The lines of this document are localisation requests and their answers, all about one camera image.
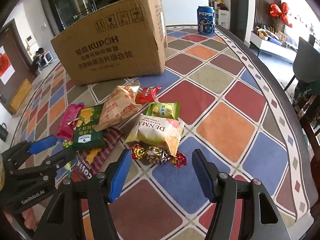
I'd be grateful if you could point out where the maroon striped coffee packet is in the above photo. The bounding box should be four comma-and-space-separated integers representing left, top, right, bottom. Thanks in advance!
71, 127, 122, 180

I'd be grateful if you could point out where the person's left hand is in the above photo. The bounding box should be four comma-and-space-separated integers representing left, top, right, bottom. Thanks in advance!
5, 205, 48, 230

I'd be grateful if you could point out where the black handbag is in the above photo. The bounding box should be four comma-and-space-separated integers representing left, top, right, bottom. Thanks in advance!
0, 122, 8, 142

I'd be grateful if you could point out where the dark green cracker packet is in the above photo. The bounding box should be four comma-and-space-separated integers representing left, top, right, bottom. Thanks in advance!
72, 102, 107, 150

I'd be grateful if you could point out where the red foil candy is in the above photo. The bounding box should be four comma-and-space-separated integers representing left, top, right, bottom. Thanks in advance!
172, 152, 187, 168
129, 143, 147, 160

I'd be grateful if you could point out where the white stool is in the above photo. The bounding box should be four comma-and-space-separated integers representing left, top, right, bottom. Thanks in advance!
41, 51, 54, 65

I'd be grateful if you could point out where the red and white door poster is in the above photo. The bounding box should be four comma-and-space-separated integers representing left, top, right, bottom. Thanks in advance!
0, 46, 15, 84

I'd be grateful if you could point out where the dark upholstered chair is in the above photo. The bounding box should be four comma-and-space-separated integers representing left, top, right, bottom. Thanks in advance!
284, 37, 320, 92

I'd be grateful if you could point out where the wall intercom panel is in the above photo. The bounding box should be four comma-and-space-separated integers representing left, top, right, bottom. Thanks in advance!
26, 35, 35, 55

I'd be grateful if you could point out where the white cheese ball packet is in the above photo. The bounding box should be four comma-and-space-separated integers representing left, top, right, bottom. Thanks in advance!
124, 114, 184, 157

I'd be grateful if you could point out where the colourful checkered tablecloth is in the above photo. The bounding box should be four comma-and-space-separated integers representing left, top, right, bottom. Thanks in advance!
10, 25, 315, 240

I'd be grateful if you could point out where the brown door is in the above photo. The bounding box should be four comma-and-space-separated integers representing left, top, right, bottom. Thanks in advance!
0, 20, 35, 84

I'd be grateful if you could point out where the shelf with goods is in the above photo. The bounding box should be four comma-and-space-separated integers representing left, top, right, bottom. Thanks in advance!
209, 0, 230, 29

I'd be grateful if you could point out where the pink snack packet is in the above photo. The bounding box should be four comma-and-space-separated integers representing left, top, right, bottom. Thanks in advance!
56, 102, 84, 139

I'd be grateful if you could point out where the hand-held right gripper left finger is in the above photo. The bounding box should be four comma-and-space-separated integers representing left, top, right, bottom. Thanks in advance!
35, 149, 132, 240

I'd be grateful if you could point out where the blue soda can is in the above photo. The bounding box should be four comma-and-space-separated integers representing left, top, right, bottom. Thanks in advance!
197, 5, 215, 34

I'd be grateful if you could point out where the gold foil candy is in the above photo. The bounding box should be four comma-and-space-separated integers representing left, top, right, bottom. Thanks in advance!
145, 146, 167, 165

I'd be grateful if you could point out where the black glass door cabinet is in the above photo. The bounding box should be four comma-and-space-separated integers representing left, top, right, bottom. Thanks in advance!
45, 0, 150, 33

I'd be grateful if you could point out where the white low cabinet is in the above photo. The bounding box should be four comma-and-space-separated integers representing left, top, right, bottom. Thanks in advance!
250, 27, 300, 64

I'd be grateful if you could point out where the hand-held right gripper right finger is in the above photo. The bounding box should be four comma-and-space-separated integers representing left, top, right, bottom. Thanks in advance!
191, 149, 292, 240

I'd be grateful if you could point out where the small green yellow snack packet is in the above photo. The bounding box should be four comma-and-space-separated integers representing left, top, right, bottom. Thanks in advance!
146, 101, 180, 119

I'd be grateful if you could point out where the wooden chair with dark cloth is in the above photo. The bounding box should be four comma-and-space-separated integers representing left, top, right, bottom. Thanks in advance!
292, 80, 320, 145

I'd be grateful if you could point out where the small red snack packet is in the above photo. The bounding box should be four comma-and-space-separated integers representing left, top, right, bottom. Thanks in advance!
135, 86, 163, 104

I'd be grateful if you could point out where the yellow box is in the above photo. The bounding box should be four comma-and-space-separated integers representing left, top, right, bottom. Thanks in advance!
9, 79, 33, 113

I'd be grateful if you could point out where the brown cardboard box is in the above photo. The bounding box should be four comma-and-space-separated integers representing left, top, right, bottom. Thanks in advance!
51, 0, 167, 86

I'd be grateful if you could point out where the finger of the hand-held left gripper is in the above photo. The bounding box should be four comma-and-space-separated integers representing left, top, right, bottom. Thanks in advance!
1, 135, 57, 167
6, 147, 77, 180

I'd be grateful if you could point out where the tan cookie packet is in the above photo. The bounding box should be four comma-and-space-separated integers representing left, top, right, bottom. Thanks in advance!
96, 80, 143, 132

